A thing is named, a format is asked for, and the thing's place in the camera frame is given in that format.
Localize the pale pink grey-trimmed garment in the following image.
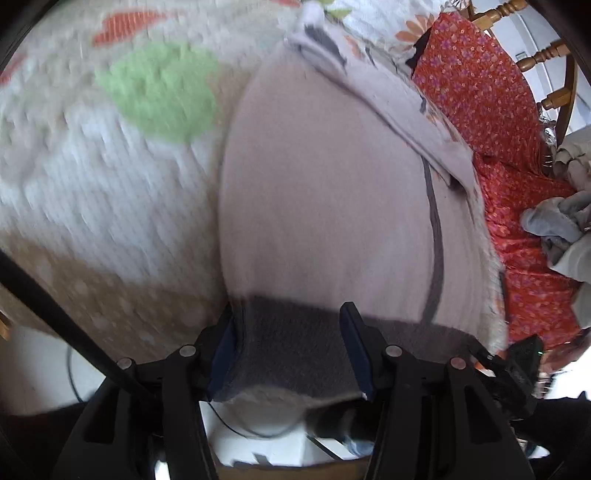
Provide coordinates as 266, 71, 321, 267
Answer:
210, 21, 509, 409

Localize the beige crumpled garment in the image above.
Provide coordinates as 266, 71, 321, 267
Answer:
549, 131, 591, 192

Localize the wooden chair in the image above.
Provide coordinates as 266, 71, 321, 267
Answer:
466, 0, 580, 148

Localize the grey crumpled garment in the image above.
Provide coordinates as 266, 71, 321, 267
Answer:
521, 190, 591, 271

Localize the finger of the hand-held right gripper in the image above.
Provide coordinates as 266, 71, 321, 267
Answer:
470, 348, 509, 377

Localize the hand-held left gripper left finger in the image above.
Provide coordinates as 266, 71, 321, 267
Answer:
53, 304, 237, 480

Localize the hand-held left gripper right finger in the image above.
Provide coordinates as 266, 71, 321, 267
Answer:
339, 302, 539, 480

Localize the black rod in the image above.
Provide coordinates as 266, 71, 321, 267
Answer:
0, 251, 158, 402

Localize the white blanket with coloured shapes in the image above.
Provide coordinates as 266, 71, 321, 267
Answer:
0, 0, 446, 352

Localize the white crumpled garment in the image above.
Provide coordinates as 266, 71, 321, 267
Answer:
547, 240, 591, 282

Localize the red floral cloth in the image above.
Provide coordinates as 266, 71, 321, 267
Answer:
399, 11, 585, 352

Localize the thin black cable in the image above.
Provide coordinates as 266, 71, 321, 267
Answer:
66, 346, 100, 404

